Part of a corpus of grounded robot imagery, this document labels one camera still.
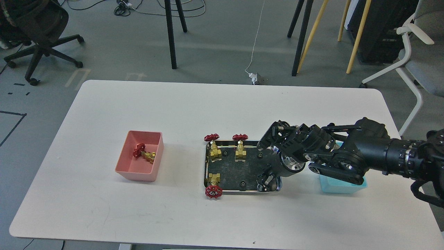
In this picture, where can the blue plastic box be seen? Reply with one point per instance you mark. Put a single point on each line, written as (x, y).
(332, 185)

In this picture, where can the pink plastic box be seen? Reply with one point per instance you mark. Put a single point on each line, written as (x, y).
(140, 169)

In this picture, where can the metal tray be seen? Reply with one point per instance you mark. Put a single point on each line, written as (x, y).
(232, 172)

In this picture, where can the brass valve red handle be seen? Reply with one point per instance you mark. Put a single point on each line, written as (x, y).
(140, 152)

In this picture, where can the brass valve top left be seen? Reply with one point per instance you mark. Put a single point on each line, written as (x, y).
(215, 152)

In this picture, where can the white power adapter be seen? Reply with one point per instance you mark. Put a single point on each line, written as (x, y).
(257, 79)

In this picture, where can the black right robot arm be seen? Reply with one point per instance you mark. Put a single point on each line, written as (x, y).
(347, 152)

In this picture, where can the black tripod legs right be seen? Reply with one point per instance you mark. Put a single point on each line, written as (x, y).
(302, 35)

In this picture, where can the white office chair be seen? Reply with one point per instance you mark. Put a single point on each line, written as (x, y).
(422, 56)

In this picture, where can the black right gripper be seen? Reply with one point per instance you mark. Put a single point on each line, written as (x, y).
(295, 146)

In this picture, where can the brass valve bottom left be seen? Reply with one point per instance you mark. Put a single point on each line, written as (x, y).
(213, 189)

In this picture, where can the black office chair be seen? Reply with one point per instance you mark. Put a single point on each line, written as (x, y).
(37, 24)

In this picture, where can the brass valve top middle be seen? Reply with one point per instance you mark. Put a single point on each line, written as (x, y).
(240, 153)

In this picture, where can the black cabinet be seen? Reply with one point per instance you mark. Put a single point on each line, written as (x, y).
(379, 42)

